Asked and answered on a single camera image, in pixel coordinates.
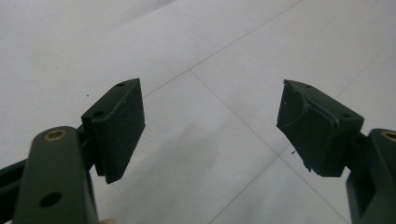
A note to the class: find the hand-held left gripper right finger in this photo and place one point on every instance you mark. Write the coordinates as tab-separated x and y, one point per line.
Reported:
317	137

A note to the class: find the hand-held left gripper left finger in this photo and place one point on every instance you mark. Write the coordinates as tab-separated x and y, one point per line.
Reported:
115	130

